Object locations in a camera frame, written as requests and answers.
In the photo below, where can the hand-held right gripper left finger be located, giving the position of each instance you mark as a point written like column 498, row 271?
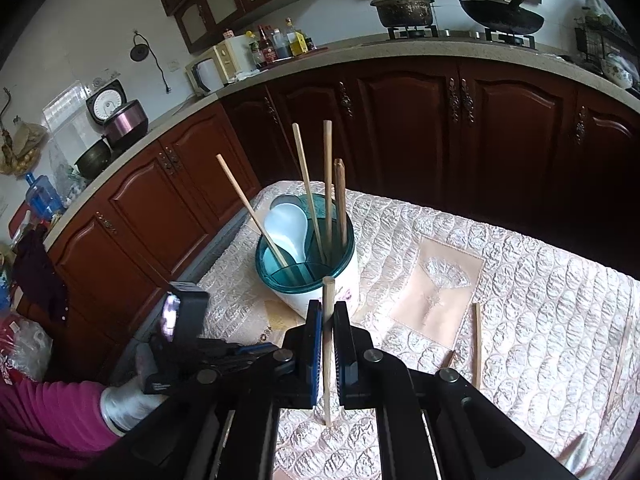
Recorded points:
column 314, row 355

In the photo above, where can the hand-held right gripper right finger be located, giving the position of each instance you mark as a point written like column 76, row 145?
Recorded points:
column 341, row 355

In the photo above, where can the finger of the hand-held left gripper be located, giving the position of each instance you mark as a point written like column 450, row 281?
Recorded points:
column 240, row 352

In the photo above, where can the light wooden chopstick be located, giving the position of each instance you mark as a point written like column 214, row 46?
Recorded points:
column 328, row 185
column 250, row 205
column 477, row 345
column 327, row 295
column 306, row 185
column 620, row 360

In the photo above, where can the teal and white utensil holder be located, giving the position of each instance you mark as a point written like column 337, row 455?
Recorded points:
column 330, row 280

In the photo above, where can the white spoon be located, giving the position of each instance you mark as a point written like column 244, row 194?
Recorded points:
column 285, row 230

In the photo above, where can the dark brown chopstick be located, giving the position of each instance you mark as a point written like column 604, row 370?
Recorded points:
column 340, row 200

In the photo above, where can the person's left forearm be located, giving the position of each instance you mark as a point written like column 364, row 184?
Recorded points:
column 50, row 410

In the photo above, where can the person's left hand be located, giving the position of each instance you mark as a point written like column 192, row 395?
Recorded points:
column 125, row 400

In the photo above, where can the dark purple cloth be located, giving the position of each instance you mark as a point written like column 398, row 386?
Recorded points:
column 40, row 270

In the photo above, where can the white plastic bag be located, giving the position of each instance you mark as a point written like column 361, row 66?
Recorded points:
column 35, row 350

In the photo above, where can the dark metal bowl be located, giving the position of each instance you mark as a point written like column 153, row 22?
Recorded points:
column 92, row 160

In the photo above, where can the blue water jug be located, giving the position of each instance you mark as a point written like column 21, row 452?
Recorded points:
column 45, row 197

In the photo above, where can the red bag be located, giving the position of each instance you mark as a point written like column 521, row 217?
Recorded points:
column 7, row 360

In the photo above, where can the pink quilted table cover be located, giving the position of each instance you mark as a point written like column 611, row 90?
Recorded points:
column 525, row 285

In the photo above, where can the pink rice cooker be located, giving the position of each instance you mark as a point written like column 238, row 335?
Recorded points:
column 122, row 120

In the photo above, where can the hanging bag of roots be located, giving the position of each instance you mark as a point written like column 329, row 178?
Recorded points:
column 20, row 145

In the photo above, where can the clear plastic rack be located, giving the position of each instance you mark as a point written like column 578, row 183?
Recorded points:
column 65, row 105

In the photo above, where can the dark wooden base cabinets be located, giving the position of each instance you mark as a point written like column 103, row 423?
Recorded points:
column 410, row 120

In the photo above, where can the beige microwave oven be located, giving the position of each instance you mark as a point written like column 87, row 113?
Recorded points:
column 227, row 62

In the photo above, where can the green cap bottle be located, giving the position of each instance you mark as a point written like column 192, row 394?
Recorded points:
column 256, row 55

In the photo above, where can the red label sauce bottle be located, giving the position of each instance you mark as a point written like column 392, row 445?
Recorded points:
column 266, row 50

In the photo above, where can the dark soy sauce bottle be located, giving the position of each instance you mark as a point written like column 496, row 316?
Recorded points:
column 281, row 46

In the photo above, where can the yellow oil bottle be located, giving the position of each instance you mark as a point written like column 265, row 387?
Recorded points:
column 296, row 40

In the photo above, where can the small dark bottle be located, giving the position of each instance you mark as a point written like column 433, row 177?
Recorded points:
column 309, row 44

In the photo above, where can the stone countertop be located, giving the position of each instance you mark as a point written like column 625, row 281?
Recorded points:
column 350, row 52

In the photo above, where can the gas stove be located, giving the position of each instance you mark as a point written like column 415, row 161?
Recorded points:
column 460, row 35

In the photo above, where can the dark cooking pot with lid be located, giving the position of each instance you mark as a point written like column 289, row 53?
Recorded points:
column 405, row 10

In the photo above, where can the black wok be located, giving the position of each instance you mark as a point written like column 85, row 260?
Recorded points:
column 500, row 15

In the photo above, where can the floral lidded bowl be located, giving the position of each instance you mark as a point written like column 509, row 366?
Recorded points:
column 617, row 72

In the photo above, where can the black dish rack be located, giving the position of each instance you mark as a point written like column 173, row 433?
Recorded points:
column 590, row 45

